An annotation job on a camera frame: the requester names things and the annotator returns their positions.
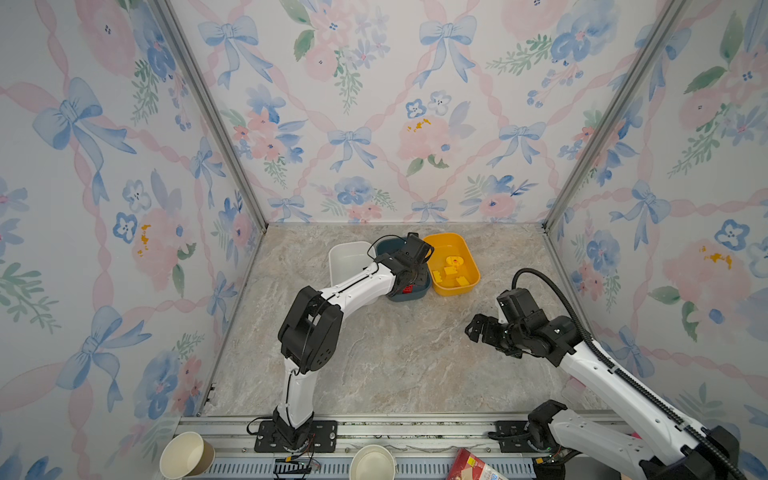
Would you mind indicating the red snack packet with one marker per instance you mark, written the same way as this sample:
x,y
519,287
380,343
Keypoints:
x,y
467,466

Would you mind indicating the yellow plastic container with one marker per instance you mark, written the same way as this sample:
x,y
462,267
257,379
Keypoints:
x,y
447,244

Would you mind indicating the aluminium corner post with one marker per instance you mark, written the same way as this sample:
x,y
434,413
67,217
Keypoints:
x,y
179,46
660,32

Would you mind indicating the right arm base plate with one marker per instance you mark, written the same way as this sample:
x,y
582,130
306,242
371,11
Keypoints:
x,y
514,436

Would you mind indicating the aluminium corner post right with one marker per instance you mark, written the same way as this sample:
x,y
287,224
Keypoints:
x,y
660,32

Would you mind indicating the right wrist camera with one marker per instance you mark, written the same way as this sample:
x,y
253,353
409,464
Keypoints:
x,y
519,308

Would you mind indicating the dark teal plastic container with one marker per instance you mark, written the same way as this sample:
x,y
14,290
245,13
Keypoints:
x,y
420,291

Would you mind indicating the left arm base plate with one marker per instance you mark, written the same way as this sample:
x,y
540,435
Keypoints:
x,y
276,436

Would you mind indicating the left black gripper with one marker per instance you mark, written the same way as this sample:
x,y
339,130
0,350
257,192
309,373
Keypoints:
x,y
422,276

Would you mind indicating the white plastic container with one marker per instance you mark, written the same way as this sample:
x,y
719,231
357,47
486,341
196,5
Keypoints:
x,y
347,260

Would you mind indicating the yellow lego duck piece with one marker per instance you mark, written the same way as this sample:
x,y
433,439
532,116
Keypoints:
x,y
454,261

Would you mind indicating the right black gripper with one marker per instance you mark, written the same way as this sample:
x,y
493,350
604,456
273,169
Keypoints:
x,y
476,321

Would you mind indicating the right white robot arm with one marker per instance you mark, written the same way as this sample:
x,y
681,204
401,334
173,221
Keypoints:
x,y
664,444

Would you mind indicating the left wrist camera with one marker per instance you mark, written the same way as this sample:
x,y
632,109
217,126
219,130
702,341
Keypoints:
x,y
417,245

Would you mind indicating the aluminium corner post left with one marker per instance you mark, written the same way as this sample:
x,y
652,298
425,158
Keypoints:
x,y
179,46

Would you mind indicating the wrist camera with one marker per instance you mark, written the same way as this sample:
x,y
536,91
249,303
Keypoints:
x,y
519,308
417,245

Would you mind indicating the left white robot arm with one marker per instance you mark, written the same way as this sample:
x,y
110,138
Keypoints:
x,y
310,332

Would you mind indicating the brown paper cup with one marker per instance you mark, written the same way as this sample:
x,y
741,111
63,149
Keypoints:
x,y
187,454

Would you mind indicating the aluminium front rail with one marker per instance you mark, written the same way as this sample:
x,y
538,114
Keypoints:
x,y
439,434

